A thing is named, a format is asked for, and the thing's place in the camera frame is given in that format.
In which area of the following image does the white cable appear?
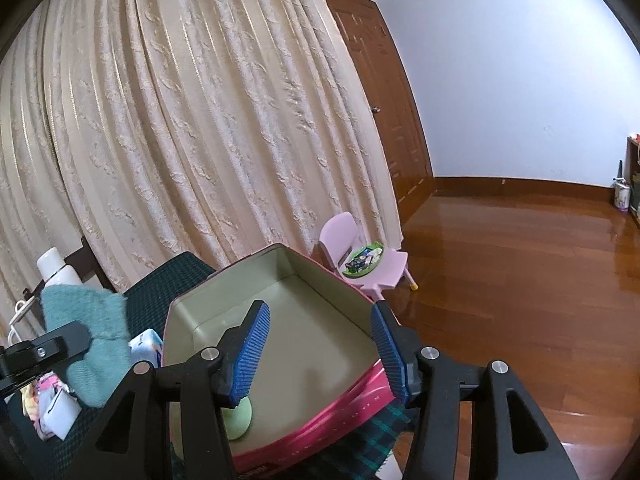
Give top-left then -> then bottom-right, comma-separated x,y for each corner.
7,300 -> 43,346

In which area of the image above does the red tin box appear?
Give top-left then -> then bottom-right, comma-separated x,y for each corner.
162,242 -> 401,480

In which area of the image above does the teal fluffy towel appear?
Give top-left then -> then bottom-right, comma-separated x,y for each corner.
40,285 -> 133,408

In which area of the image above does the dark wooden chair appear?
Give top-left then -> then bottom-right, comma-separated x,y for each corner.
65,237 -> 123,293

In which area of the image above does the beige patterned curtain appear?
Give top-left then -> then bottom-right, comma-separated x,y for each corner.
0,0 -> 403,351

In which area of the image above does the light green round pad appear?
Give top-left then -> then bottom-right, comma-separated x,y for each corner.
220,396 -> 254,442

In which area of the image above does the wooden shelf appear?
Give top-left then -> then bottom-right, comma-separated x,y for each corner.
625,135 -> 640,228

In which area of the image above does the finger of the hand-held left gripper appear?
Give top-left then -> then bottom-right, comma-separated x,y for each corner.
0,322 -> 92,397

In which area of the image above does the tissue packet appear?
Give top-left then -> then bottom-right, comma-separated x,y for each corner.
128,329 -> 165,368

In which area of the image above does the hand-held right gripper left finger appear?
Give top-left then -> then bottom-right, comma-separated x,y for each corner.
75,301 -> 271,480

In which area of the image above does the brown wooden door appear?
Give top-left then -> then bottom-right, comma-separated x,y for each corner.
318,0 -> 435,226

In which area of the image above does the green plate with small items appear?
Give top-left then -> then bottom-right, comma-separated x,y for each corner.
341,243 -> 386,278

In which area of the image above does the white thermos bottle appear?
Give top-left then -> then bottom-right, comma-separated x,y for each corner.
36,247 -> 83,291

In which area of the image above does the pink plastic child chair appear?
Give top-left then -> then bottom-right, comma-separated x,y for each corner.
318,211 -> 420,297

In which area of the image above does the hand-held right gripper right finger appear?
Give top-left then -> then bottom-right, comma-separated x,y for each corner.
370,300 -> 573,480

